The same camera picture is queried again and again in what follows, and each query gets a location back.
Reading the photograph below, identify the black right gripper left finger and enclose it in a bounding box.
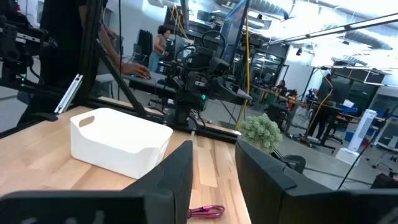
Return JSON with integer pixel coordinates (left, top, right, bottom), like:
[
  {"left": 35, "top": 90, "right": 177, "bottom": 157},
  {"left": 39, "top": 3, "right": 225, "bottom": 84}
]
[{"left": 123, "top": 140, "right": 194, "bottom": 224}]

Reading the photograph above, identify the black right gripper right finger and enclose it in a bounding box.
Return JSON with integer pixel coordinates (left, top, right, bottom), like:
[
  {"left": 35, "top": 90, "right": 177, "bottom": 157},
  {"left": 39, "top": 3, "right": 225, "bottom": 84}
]
[{"left": 234, "top": 139, "right": 297, "bottom": 224}]

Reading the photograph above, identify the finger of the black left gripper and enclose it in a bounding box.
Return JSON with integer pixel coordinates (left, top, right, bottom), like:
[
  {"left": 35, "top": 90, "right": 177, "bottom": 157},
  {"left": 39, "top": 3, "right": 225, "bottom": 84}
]
[{"left": 219, "top": 78, "right": 254, "bottom": 105}]

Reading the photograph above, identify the pink USB-C cable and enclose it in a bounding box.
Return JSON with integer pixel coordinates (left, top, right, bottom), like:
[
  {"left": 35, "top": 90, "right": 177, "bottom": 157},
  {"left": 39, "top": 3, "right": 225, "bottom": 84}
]
[{"left": 188, "top": 205, "right": 226, "bottom": 219}]

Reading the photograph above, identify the grey office chair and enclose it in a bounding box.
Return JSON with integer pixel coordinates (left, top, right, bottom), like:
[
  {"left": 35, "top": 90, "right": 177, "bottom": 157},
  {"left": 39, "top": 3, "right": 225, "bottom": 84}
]
[{"left": 273, "top": 149, "right": 307, "bottom": 174}]

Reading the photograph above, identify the green artificial plant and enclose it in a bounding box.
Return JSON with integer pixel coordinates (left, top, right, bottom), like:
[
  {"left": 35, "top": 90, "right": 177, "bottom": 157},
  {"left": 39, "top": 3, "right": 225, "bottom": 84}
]
[{"left": 238, "top": 113, "right": 284, "bottom": 154}]

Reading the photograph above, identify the black desk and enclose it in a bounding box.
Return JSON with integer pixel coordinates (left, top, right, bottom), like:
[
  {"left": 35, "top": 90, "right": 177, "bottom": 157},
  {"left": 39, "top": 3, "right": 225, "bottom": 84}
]
[{"left": 95, "top": 72, "right": 180, "bottom": 101}]

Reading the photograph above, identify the person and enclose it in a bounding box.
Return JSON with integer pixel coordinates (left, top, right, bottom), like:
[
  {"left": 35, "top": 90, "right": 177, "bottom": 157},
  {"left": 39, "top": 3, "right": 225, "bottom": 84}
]
[
  {"left": 17, "top": 0, "right": 152, "bottom": 127},
  {"left": 306, "top": 70, "right": 335, "bottom": 141},
  {"left": 147, "top": 24, "right": 172, "bottom": 73}
]

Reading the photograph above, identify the wooden workbench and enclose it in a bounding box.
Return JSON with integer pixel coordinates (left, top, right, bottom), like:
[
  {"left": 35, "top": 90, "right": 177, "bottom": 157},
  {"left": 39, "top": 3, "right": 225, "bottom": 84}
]
[{"left": 257, "top": 85, "right": 345, "bottom": 153}]

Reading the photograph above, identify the white plastic bin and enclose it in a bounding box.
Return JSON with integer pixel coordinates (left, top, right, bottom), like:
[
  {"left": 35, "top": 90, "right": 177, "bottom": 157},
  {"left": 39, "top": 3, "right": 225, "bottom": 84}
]
[{"left": 70, "top": 107, "right": 174, "bottom": 180}]

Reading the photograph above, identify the white tower fan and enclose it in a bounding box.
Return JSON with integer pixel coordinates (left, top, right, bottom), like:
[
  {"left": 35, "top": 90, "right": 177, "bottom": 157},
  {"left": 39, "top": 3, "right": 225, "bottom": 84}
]
[{"left": 335, "top": 108, "right": 377, "bottom": 166}]

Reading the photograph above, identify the linear ceiling light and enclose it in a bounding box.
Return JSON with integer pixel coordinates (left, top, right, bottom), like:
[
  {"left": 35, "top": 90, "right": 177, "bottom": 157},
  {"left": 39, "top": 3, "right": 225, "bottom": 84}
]
[{"left": 262, "top": 12, "right": 398, "bottom": 47}]

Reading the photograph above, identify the silver aluminium extrusion piece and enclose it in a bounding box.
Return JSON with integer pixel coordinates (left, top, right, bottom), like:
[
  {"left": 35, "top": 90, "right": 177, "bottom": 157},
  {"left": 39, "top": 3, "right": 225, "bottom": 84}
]
[{"left": 54, "top": 73, "right": 84, "bottom": 115}]

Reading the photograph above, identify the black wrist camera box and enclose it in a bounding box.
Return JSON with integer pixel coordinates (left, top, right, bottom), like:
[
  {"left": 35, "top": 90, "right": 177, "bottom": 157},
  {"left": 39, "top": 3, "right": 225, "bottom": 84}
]
[{"left": 210, "top": 57, "right": 231, "bottom": 77}]

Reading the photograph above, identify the yellow hanging cable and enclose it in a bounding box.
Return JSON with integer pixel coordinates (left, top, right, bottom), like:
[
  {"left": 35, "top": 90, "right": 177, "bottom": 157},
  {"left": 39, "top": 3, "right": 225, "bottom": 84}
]
[
  {"left": 306, "top": 74, "right": 334, "bottom": 134},
  {"left": 234, "top": 15, "right": 251, "bottom": 130}
]

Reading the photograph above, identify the black floor cable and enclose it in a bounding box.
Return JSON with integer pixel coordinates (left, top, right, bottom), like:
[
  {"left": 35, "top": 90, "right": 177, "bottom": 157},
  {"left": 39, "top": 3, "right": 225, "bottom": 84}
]
[{"left": 337, "top": 133, "right": 376, "bottom": 190}]

